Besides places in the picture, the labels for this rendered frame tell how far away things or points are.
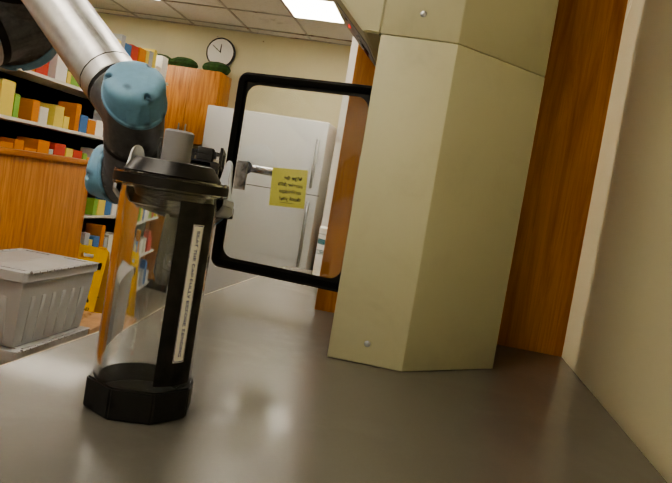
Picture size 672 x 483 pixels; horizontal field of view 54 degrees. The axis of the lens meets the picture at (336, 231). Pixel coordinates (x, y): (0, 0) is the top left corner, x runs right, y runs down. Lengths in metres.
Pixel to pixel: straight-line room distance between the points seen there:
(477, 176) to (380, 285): 0.22
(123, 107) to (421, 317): 0.49
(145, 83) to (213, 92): 5.80
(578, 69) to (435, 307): 0.59
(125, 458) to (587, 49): 1.10
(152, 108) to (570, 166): 0.81
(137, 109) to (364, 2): 0.37
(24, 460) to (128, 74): 0.47
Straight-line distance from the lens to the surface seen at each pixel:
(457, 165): 0.98
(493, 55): 1.03
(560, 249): 1.34
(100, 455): 0.59
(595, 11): 1.40
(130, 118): 0.84
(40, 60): 1.24
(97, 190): 0.96
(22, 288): 3.02
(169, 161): 0.62
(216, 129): 6.21
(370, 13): 1.00
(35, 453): 0.59
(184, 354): 0.65
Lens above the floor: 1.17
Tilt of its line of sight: 3 degrees down
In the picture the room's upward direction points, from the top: 9 degrees clockwise
